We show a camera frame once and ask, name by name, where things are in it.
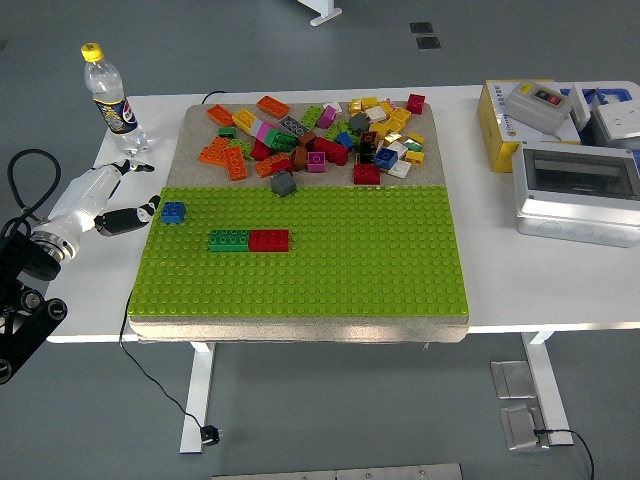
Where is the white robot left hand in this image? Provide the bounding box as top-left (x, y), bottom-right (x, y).
top-left (43, 158), bottom-right (162, 244)

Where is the blue two-by-two building brick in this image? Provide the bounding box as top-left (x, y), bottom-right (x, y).
top-left (160, 200), bottom-right (188, 226)

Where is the green two-by-four building brick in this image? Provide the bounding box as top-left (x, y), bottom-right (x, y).
top-left (208, 228), bottom-right (251, 253)

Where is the red two-by-four building brick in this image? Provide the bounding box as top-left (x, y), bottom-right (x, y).
top-left (248, 229), bottom-right (292, 253)

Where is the multicoloured brick stack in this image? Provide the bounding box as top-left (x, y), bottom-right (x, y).
top-left (249, 118), bottom-right (300, 153)

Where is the orange building brick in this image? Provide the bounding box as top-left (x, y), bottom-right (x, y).
top-left (254, 154), bottom-right (282, 180)
top-left (256, 95), bottom-right (292, 120)
top-left (222, 147), bottom-right (250, 182)
top-left (206, 104), bottom-right (236, 128)
top-left (198, 136), bottom-right (233, 167)

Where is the yellow two-by-four building brick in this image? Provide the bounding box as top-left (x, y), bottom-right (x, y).
top-left (231, 108), bottom-right (259, 135)

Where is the grey sloped building brick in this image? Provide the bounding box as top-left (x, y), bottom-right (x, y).
top-left (270, 168), bottom-right (298, 198)

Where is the grey two-by-four building brick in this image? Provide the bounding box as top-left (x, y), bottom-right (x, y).
top-left (278, 115), bottom-right (309, 137)

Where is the red long building brick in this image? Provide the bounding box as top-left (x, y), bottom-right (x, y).
top-left (313, 137), bottom-right (350, 166)

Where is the green studded baseplate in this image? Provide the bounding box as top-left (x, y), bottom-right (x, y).
top-left (127, 185), bottom-right (470, 319)

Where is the dark red building brick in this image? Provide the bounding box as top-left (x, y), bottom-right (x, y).
top-left (353, 163), bottom-right (382, 186)

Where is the clear plastic bottle yellow cap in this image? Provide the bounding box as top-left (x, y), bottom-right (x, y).
top-left (81, 42), bottom-right (150, 159)

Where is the white table leg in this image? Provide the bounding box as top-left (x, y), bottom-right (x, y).
top-left (520, 331), bottom-right (575, 447)
top-left (179, 341), bottom-right (217, 455)

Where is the white furniture foot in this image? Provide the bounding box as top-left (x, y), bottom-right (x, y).
top-left (297, 0), bottom-right (344, 27)

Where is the long metal floor strip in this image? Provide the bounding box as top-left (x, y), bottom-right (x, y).
top-left (212, 463), bottom-right (464, 480)

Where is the yellow cardboard box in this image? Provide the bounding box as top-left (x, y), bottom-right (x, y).
top-left (476, 78), bottom-right (585, 174)

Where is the metal floor plate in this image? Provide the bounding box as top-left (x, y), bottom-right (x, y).
top-left (489, 360), bottom-right (537, 400)
top-left (499, 403), bottom-right (544, 453)

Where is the blue plastic bin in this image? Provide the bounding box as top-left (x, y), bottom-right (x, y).
top-left (559, 84), bottom-right (640, 109)

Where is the white socket plate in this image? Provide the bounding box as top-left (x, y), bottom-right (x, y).
top-left (592, 101), bottom-right (640, 142)

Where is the black plug with cord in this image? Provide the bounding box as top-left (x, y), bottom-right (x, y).
top-left (118, 289), bottom-right (223, 447)

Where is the grey push-button switch box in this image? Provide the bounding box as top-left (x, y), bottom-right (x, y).
top-left (504, 79), bottom-right (576, 136)

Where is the white enclosure with dark window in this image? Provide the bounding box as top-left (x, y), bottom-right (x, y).
top-left (512, 139), bottom-right (640, 250)

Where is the white switch panel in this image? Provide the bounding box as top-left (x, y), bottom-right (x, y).
top-left (569, 82), bottom-right (604, 129)

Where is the black cable with connector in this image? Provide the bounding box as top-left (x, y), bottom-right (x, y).
top-left (532, 427), bottom-right (596, 480)

